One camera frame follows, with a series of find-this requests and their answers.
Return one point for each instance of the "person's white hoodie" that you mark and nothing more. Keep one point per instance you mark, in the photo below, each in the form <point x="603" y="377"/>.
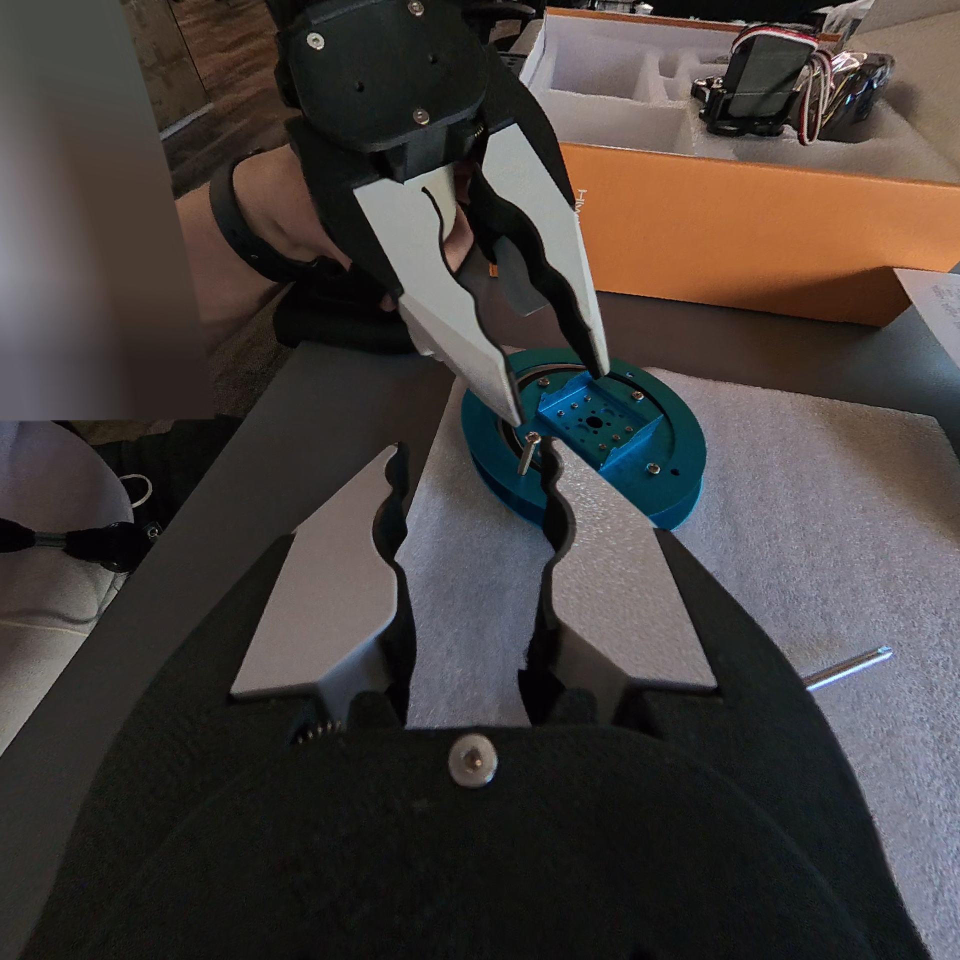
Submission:
<point x="60" y="637"/>

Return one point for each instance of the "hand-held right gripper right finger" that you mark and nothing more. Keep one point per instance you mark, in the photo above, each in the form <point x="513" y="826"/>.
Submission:
<point x="630" y="600"/>

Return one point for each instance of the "orange kit box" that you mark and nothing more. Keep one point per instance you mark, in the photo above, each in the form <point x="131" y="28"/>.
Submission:
<point x="712" y="225"/>

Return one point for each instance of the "blue round metal base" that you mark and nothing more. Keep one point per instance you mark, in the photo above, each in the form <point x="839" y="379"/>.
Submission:
<point x="660" y="450"/>

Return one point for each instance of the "person's dark trousers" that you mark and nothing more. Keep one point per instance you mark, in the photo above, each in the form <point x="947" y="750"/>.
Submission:
<point x="172" y="465"/>

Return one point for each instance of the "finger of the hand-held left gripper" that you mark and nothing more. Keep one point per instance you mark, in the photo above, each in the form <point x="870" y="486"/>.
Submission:
<point x="547" y="202"/>
<point x="405" y="240"/>

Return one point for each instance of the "grey desk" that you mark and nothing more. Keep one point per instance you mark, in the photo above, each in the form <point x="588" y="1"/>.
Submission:
<point x="300" y="465"/>

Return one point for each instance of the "small metal screw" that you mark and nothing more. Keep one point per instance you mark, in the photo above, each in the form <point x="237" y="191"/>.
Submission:
<point x="529" y="454"/>

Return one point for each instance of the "person's left hand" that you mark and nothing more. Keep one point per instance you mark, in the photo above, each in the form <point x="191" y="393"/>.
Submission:
<point x="277" y="202"/>

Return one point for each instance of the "black servo motor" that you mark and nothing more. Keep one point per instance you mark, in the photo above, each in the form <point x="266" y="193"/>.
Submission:
<point x="757" y="75"/>

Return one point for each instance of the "black wristband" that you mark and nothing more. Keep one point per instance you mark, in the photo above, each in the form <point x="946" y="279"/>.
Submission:
<point x="225" y="217"/>

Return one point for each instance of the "white foam sheet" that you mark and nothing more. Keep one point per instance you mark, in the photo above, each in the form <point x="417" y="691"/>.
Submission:
<point x="787" y="562"/>

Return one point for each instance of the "white foam box insert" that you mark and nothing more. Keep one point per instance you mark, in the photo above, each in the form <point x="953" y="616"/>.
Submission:
<point x="600" y="67"/>

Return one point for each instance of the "shiny black parts bag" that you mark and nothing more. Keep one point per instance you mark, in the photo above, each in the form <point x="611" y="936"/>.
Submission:
<point x="862" y="90"/>

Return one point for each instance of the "open instruction booklet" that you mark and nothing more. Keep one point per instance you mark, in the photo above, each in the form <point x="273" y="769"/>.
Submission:
<point x="937" y="315"/>

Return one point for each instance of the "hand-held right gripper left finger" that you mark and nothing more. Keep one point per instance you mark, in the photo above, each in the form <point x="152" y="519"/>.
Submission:
<point x="322" y="600"/>

